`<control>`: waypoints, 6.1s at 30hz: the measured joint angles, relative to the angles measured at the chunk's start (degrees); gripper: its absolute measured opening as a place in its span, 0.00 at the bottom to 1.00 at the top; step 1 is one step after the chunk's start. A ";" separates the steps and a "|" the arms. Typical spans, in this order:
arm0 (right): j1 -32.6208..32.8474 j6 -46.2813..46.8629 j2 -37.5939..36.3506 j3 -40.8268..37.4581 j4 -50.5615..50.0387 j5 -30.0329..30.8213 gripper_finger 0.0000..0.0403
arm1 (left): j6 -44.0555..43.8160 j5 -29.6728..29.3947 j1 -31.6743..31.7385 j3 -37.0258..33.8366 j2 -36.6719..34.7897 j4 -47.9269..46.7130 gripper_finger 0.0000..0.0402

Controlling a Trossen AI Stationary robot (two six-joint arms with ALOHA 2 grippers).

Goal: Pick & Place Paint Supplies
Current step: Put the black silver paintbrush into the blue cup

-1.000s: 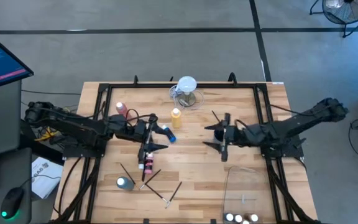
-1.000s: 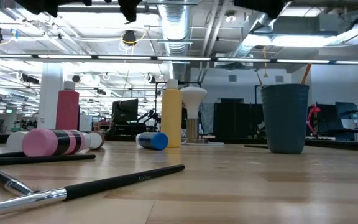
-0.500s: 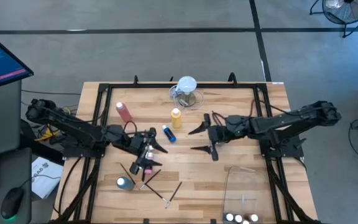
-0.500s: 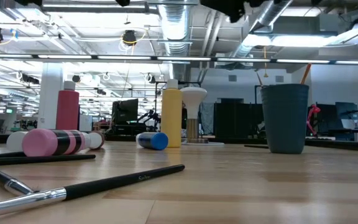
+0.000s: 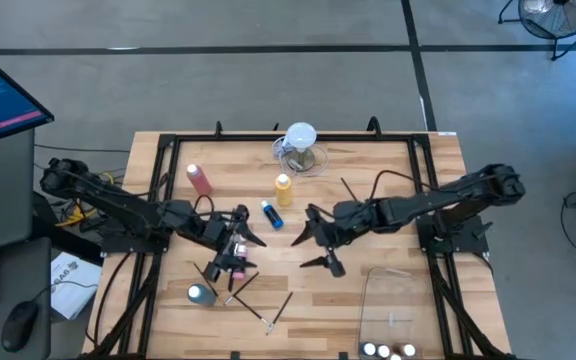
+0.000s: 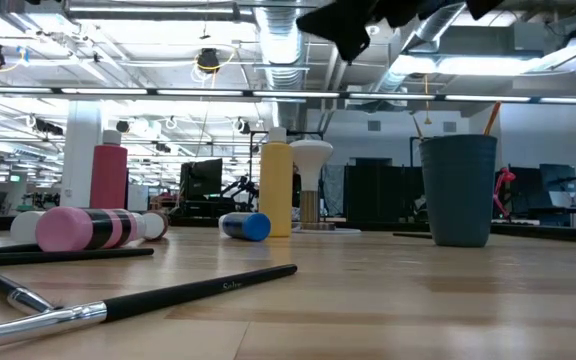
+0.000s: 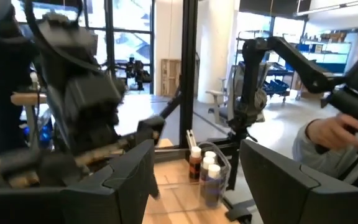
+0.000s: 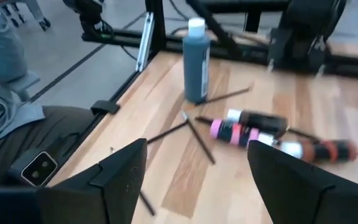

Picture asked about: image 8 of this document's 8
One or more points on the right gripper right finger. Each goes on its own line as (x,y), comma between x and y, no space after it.
(306,202)

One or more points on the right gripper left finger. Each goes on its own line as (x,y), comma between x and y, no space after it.
(73,202)

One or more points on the terracotta paint bottle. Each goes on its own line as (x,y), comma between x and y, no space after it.
(325,151)

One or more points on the pink paint bottle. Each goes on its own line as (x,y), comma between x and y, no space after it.
(228,132)

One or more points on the black paintbrush Solve print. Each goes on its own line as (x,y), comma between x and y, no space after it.
(199,140)

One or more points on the tall grey-blue paint bottle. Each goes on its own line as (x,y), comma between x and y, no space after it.
(194,68)

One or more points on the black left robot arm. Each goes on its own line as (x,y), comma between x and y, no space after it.
(303,25)

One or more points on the brown white-capped paint bottle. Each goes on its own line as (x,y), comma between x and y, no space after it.
(266,121)

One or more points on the black device two lenses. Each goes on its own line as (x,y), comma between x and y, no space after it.
(39,169)

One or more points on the person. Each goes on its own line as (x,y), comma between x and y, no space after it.
(2,56)

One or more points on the silver metal strip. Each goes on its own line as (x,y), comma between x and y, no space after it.
(145,43)

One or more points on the grey rolling chair base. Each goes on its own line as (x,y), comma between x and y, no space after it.
(37,12)

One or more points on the black aluminium table frame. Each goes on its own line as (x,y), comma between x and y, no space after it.
(157,25)

